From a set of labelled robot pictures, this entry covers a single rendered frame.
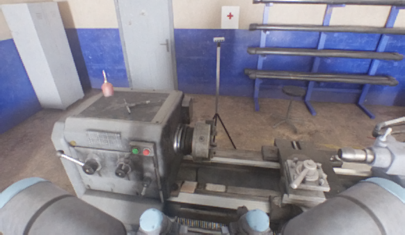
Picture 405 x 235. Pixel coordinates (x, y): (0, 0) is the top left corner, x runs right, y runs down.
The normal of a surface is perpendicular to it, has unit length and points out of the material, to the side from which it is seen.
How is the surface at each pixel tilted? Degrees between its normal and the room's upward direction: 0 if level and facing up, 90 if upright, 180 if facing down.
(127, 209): 32
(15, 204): 25
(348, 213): 17
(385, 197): 5
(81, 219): 37
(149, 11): 90
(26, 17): 90
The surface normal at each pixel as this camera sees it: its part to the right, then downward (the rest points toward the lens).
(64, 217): 0.36, -0.72
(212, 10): -0.15, 0.48
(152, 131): -0.11, -0.28
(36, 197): 0.03, -0.91
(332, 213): -0.50, -0.80
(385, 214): 0.16, -0.60
